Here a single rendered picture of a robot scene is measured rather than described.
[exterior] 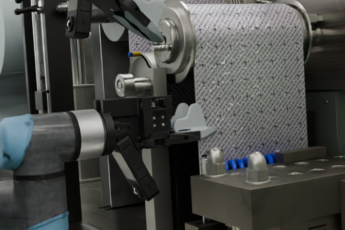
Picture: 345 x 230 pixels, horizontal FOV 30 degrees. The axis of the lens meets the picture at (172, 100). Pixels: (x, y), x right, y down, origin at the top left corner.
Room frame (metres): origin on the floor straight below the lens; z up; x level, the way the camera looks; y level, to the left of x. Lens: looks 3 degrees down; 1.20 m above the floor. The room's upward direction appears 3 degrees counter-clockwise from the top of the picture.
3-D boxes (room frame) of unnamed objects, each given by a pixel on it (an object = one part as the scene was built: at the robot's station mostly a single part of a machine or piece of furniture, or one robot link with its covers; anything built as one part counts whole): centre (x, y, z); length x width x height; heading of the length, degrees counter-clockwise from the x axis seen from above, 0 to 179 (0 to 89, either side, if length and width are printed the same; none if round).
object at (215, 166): (1.01, -0.06, 1.05); 0.04 x 0.04 x 0.04
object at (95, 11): (1.33, 0.14, 1.33); 0.06 x 0.06 x 0.06; 29
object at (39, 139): (0.94, 0.20, 1.11); 0.11 x 0.08 x 0.09; 119
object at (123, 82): (1.11, 0.08, 1.18); 0.04 x 0.02 x 0.04; 29
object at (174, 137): (1.02, 0.00, 1.09); 0.09 x 0.05 x 0.02; 118
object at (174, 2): (1.12, -0.01, 1.25); 0.15 x 0.01 x 0.15; 29
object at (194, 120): (1.05, -0.04, 1.11); 0.09 x 0.03 x 0.06; 118
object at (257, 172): (0.93, -0.12, 1.05); 0.04 x 0.04 x 0.04
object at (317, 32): (1.27, -0.26, 1.25); 0.07 x 0.04 x 0.04; 119
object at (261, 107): (1.13, -0.14, 1.11); 0.23 x 0.01 x 0.18; 119
